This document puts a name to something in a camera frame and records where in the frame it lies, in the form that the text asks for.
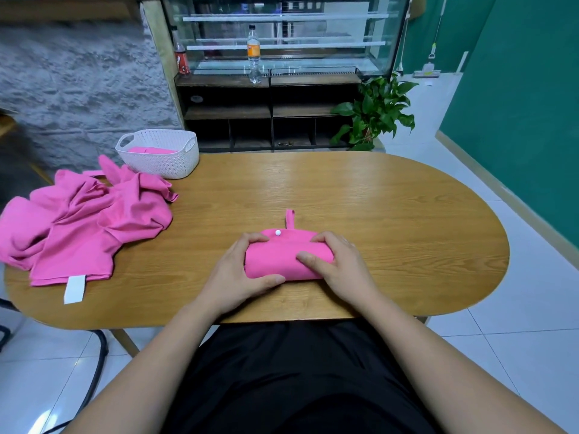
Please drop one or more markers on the person's left hand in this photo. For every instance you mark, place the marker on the person's left hand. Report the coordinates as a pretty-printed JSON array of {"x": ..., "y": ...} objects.
[{"x": 231, "y": 280}]

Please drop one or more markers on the person's right hand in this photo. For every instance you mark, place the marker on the person's right hand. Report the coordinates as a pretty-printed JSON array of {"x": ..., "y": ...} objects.
[{"x": 348, "y": 271}]

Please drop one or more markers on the pink towel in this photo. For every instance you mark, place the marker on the pink towel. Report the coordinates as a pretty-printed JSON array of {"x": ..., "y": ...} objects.
[
  {"x": 280, "y": 257},
  {"x": 151, "y": 150}
]

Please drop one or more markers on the white woven plastic basket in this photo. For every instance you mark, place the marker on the white woven plastic basket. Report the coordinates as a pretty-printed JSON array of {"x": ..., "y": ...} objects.
[{"x": 172, "y": 167}]

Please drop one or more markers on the pile of pink cloths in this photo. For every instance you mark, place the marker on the pile of pink cloths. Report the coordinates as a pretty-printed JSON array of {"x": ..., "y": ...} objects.
[{"x": 86, "y": 221}]

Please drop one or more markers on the person's left forearm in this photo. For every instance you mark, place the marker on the person's left forearm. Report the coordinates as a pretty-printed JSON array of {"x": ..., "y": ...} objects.
[{"x": 145, "y": 379}]

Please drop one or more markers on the person's right forearm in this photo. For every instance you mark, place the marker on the person's right forearm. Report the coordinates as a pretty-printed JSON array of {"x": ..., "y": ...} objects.
[{"x": 452, "y": 375}]

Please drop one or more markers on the wooden table leg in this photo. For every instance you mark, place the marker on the wooden table leg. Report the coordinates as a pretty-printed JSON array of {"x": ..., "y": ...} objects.
[
  {"x": 423, "y": 319},
  {"x": 125, "y": 342}
]

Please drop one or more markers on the green potted plant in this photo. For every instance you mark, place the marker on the green potted plant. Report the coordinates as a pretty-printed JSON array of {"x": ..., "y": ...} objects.
[{"x": 373, "y": 113}]

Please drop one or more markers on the white mop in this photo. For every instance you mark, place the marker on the white mop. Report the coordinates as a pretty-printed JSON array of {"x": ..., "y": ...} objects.
[{"x": 427, "y": 73}]

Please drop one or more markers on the red label cola bottle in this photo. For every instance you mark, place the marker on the red label cola bottle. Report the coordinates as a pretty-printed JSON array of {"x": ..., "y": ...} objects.
[{"x": 182, "y": 63}]

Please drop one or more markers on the clear bottle with orange label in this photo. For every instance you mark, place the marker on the clear bottle with orange label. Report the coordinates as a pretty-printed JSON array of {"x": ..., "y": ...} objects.
[{"x": 254, "y": 54}]

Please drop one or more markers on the glass display case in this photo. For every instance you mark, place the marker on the glass display case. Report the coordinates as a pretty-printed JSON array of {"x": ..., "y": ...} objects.
[{"x": 298, "y": 36}]

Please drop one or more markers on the wooden bar counter top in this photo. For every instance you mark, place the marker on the wooden bar counter top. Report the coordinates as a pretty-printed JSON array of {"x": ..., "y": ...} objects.
[{"x": 63, "y": 6}]

